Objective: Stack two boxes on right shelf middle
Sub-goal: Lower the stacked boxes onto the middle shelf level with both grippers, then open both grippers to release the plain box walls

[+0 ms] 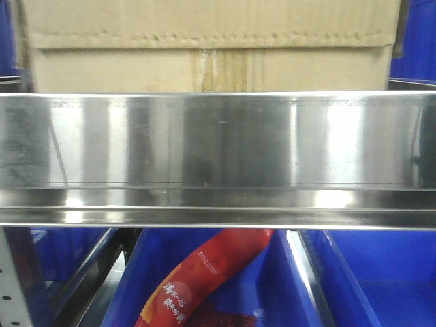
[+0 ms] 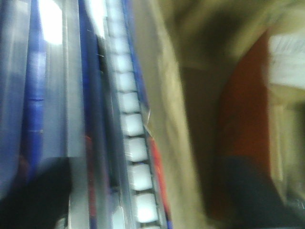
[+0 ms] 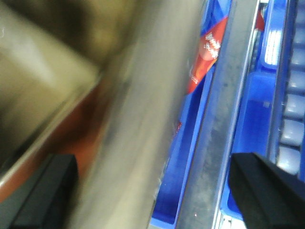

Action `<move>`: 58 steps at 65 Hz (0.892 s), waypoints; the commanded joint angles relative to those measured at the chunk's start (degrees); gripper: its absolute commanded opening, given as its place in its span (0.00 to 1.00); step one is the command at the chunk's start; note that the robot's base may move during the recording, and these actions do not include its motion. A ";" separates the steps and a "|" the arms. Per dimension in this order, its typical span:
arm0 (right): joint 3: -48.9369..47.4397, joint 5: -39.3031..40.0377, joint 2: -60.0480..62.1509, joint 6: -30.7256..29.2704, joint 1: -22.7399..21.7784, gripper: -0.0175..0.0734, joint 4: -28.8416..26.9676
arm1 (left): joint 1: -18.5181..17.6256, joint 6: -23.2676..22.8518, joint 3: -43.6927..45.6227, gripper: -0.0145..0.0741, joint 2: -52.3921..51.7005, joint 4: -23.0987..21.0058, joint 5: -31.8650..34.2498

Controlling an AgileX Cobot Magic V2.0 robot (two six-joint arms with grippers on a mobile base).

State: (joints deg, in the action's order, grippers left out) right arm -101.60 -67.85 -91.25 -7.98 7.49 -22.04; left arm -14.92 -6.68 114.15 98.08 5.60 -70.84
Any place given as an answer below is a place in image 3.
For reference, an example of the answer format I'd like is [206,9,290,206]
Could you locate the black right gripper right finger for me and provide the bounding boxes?
[228,153,305,229]

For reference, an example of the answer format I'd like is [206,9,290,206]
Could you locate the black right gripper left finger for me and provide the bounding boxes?
[0,154,79,229]

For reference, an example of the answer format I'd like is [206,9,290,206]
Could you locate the cardboard box with red print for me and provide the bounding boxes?
[0,79,116,202]

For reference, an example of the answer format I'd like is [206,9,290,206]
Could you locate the large plain cardboard box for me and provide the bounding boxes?
[0,0,206,229]

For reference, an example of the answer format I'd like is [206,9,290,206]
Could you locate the grey metal shelf beam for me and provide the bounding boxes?
[176,0,259,229]

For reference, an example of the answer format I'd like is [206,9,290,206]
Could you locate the blue crate with ribs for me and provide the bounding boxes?
[220,0,305,229]

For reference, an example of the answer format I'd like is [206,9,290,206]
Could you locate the blue plastic bin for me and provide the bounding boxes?
[150,0,232,229]

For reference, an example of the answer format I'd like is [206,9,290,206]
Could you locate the red snack packet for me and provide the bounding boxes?
[187,16,228,94]

